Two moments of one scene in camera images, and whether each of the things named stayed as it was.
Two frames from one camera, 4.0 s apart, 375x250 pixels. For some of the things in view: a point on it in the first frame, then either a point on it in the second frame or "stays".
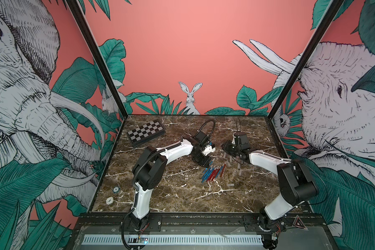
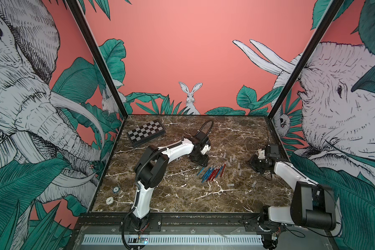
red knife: [223, 170] stays
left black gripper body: [201, 159] stays
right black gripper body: [232, 149] to [259, 164]
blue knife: [207, 175] stays
